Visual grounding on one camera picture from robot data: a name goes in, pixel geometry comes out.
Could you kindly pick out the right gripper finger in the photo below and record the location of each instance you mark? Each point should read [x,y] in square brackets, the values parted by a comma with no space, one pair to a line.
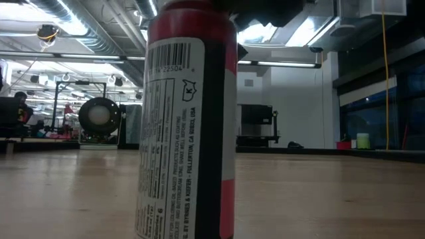
[240,51]

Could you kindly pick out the red food coloring bottle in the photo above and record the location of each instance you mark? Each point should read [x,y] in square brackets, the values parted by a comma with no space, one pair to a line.
[172,132]

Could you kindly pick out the long ceiling light bar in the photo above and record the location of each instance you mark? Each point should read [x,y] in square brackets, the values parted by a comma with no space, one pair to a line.
[89,56]
[285,64]

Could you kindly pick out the black cabinet on stand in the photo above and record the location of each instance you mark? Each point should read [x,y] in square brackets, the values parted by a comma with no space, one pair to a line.
[260,114]

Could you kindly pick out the black bag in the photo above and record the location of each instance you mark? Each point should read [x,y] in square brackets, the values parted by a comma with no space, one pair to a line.
[295,145]

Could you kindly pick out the white ceiling vent box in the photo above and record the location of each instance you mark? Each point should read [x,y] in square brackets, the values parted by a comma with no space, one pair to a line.
[388,7]

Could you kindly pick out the grey cloth cover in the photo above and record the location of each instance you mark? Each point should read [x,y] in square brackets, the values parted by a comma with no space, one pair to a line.
[133,123]

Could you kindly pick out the red box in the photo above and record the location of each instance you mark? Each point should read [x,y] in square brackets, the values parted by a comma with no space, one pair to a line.
[343,145]

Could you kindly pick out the dark glass window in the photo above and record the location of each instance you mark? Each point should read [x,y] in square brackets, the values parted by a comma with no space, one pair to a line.
[365,119]

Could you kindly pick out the light green tub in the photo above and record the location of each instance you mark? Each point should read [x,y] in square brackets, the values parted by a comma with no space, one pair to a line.
[363,142]

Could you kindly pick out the red equipment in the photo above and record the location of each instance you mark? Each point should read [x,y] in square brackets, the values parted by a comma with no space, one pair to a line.
[68,111]

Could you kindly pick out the red pole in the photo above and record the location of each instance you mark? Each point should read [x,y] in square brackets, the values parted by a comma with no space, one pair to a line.
[405,136]

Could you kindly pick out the person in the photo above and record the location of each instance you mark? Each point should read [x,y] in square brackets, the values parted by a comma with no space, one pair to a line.
[22,113]

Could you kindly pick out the wooden workbench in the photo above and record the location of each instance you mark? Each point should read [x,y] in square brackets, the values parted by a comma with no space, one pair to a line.
[20,139]

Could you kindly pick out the black monitor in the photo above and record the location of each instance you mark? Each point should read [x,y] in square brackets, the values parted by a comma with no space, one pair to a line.
[8,116]

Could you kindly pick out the grey wall plate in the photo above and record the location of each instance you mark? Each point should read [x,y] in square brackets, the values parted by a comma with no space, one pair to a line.
[249,83]

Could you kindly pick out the black security camera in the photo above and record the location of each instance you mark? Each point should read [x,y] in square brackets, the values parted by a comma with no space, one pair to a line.
[316,49]

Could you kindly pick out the round silver ventilation duct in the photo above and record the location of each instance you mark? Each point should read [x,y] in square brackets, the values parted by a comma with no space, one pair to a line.
[147,8]

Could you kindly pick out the large silver ceiling duct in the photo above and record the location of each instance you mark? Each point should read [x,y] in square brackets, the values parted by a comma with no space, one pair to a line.
[96,33]

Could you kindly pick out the black metal rack frame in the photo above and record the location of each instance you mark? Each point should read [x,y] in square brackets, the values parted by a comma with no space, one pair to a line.
[71,82]

